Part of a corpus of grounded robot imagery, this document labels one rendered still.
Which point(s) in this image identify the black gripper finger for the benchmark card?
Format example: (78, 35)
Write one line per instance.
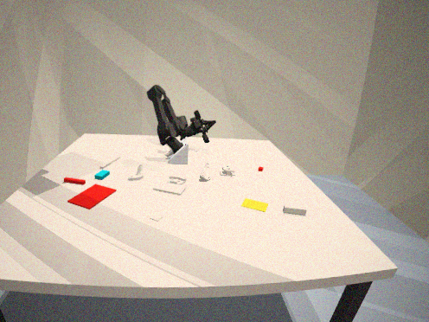
(206, 122)
(209, 125)

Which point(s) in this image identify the teal rectangular block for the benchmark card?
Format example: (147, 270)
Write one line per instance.
(101, 174)

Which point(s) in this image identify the yellow flat plate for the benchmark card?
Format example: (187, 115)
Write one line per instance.
(255, 205)

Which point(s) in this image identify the red flat bar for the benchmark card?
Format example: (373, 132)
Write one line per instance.
(74, 181)

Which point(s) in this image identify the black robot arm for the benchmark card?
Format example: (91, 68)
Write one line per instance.
(168, 131)

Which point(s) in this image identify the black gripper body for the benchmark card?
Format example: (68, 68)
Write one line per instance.
(202, 129)

